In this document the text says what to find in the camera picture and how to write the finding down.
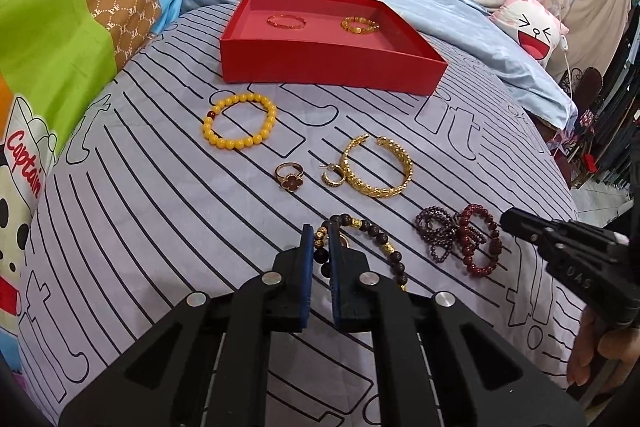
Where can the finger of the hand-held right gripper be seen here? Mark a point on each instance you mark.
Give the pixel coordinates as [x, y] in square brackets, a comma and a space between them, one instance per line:
[547, 249]
[522, 219]

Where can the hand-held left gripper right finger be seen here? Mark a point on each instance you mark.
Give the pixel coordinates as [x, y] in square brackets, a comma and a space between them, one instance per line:
[335, 287]

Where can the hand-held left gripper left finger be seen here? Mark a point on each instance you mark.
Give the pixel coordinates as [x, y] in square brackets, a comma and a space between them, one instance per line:
[306, 277]

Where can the purple bead strand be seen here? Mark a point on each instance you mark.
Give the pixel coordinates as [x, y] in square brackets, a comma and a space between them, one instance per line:
[437, 232]

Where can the gold hoop earring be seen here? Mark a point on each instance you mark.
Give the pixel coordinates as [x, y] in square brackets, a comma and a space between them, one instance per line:
[334, 179]

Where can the red cardboard box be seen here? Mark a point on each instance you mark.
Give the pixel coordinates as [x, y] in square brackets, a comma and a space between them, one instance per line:
[320, 57]

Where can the person's right hand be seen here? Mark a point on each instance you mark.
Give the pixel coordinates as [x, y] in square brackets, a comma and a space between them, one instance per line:
[587, 357]

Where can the dark ornate chair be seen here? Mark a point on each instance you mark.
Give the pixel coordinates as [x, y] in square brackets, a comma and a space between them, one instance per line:
[585, 97]

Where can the cat face cushion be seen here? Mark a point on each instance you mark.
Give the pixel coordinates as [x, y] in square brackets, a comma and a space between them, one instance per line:
[530, 24]

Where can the light blue pillow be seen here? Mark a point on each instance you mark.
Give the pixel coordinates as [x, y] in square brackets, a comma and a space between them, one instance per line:
[450, 22]

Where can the thin gold bangle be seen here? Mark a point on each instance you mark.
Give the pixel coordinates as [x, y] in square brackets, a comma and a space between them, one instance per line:
[286, 21]

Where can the cartoon monkey quilt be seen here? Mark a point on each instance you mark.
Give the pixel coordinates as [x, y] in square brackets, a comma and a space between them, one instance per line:
[65, 32]

